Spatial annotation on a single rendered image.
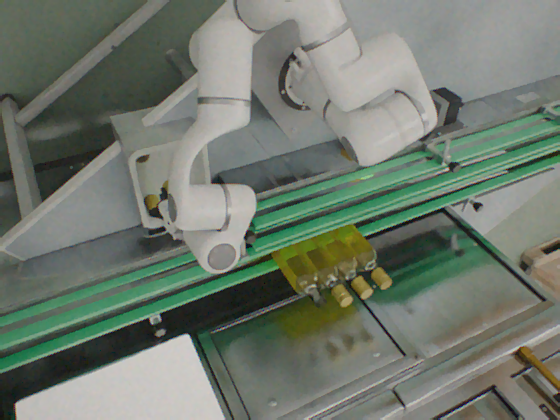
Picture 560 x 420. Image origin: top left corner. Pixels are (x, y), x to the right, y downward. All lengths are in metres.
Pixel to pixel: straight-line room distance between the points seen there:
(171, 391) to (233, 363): 0.15
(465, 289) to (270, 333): 0.58
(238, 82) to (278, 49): 0.31
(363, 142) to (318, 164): 0.46
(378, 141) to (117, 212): 0.69
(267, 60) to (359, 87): 0.27
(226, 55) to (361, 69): 0.23
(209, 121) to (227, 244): 0.20
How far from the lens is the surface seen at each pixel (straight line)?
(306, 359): 1.27
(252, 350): 1.28
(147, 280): 1.23
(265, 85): 1.11
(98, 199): 1.26
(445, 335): 1.42
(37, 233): 1.29
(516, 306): 1.55
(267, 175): 1.30
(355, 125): 0.90
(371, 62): 0.88
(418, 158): 1.45
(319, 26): 0.86
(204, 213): 0.78
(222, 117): 0.78
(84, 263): 1.28
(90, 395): 1.28
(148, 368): 1.28
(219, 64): 0.79
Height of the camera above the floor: 1.74
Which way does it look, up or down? 41 degrees down
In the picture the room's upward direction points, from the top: 143 degrees clockwise
